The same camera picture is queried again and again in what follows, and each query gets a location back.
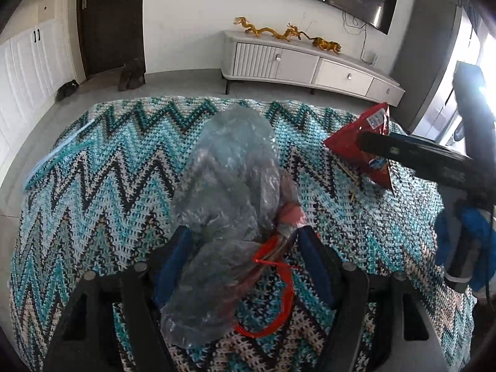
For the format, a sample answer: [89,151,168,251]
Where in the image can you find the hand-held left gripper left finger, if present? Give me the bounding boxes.
[42,227,193,372]

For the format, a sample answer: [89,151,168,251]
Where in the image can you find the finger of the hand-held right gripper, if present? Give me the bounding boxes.
[358,131,477,192]

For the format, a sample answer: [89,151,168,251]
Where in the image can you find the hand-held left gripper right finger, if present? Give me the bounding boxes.
[296,225,446,372]

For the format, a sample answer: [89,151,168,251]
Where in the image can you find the red snack packet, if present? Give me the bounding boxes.
[323,103,396,196]

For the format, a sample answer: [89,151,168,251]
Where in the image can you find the translucent bag with red drawstring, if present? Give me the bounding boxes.
[160,103,322,347]

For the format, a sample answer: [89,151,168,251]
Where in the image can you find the person's right hand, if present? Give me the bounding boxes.
[434,206,496,300]

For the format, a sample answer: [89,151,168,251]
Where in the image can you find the small wooden sticks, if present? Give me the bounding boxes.
[339,161,364,203]

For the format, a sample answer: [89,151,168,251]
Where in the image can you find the tall grey cabinet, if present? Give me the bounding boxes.
[391,0,463,136]

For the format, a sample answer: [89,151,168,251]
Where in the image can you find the zigzag knitted tablecloth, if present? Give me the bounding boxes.
[10,97,475,372]

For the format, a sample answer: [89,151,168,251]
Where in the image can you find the golden tiger figurine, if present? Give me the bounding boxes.
[311,37,342,55]

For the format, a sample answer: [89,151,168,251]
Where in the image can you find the white television cabinet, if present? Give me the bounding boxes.
[221,30,405,107]

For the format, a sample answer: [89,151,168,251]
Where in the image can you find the clear blue plastic strip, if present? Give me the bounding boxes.
[25,118,97,191]

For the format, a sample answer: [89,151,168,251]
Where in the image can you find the golden dragon figurine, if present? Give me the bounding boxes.
[233,16,311,42]

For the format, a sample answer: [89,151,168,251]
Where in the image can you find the black shoes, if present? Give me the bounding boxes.
[57,81,80,101]

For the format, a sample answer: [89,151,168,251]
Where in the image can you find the white cupboard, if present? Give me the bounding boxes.
[0,0,84,156]

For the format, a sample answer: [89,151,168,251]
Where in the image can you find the dark brown door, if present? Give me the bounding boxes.
[77,0,146,78]

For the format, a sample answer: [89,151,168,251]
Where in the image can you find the black wall cable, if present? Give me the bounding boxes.
[343,10,369,60]

